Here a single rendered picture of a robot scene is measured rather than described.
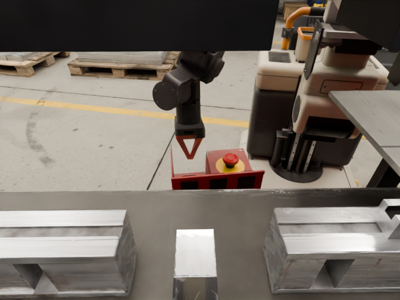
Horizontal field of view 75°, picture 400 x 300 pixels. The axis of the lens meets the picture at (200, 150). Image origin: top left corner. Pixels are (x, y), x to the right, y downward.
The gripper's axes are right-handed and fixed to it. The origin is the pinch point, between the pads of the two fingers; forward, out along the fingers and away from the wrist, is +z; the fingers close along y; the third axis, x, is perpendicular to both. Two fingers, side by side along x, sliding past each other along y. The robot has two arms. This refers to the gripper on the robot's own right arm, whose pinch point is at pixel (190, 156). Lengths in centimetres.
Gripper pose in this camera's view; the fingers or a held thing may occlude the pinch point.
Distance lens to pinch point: 65.0
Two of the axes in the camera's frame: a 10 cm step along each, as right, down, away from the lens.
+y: 1.0, 4.1, -9.1
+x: 9.9, -0.6, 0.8
